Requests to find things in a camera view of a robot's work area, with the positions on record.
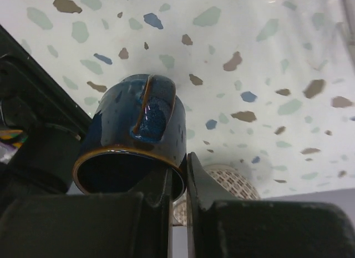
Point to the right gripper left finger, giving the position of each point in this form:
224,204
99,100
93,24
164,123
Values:
132,224

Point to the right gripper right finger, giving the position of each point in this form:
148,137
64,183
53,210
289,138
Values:
221,225

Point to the dark blue mug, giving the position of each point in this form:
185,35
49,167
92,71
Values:
139,126

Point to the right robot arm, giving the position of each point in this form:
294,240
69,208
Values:
50,126

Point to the red patterned small dish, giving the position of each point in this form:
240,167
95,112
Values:
227,177

